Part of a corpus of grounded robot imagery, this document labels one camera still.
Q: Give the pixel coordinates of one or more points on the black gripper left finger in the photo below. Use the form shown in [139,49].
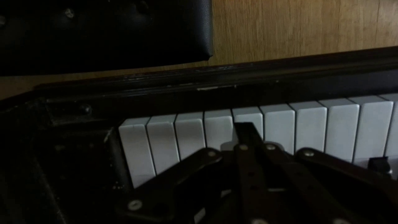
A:
[178,182]

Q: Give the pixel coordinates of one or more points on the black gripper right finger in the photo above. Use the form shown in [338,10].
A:
[315,187]

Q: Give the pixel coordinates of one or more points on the black piano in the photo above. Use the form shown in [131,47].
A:
[315,125]

